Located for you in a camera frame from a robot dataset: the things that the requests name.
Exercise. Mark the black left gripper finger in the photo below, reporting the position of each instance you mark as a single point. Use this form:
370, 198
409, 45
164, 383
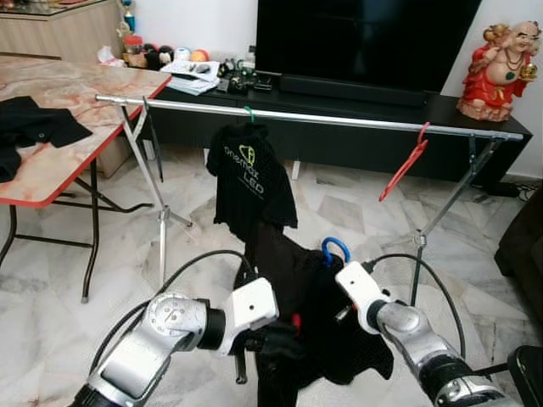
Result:
284, 348
287, 331

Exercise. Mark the black shirt red collar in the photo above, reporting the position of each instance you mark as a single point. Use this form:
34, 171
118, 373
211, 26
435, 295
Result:
322, 339

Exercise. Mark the blue plastic hanger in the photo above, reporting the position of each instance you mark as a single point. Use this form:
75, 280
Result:
336, 240

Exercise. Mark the black shirt green print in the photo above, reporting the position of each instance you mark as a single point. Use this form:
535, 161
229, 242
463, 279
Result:
250, 182

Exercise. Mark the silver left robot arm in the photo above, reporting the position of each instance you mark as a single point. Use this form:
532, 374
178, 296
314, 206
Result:
144, 356

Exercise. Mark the red plastic hanger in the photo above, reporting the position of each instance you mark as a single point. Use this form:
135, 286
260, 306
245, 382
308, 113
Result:
403, 170

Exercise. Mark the green plastic hanger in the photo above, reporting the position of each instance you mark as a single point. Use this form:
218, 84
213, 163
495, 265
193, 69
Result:
249, 113

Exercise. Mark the black TV cabinet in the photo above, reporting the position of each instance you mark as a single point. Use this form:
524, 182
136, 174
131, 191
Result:
339, 153

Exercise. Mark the chrome clothes rack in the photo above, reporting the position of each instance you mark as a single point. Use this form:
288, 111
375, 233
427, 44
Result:
339, 119

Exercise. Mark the black folding chair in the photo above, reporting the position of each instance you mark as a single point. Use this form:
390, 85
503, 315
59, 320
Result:
528, 377

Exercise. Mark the white paper stack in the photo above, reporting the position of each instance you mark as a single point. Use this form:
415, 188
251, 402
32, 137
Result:
188, 80

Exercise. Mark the black flat television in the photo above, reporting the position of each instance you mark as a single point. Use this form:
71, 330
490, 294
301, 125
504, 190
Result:
365, 42

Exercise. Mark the red laughing Buddha statue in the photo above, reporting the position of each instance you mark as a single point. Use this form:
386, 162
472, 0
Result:
490, 85

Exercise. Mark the small clear bottle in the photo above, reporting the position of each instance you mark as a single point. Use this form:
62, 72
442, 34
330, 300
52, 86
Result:
249, 58

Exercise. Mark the orange ball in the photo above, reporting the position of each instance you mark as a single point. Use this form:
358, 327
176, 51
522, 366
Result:
199, 55

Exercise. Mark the white ball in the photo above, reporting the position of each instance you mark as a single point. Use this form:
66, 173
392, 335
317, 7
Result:
182, 54

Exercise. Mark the dark round ornament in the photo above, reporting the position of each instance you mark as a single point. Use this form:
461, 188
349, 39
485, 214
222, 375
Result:
157, 58

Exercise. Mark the jar with red lid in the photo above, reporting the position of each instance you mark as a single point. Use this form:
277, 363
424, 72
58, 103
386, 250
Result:
133, 55

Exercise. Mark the plain black shirt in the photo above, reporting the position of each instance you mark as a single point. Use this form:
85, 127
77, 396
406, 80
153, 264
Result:
34, 123

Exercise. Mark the marble folding table red edge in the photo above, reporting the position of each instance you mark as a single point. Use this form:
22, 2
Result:
76, 85

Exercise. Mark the white tissue pack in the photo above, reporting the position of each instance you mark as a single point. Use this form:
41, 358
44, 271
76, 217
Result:
110, 58

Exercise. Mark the blue ornament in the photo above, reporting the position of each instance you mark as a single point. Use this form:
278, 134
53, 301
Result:
127, 17

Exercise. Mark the beige wooden sideboard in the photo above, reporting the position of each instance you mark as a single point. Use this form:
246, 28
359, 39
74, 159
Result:
59, 38

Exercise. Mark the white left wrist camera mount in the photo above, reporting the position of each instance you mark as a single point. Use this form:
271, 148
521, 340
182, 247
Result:
253, 305

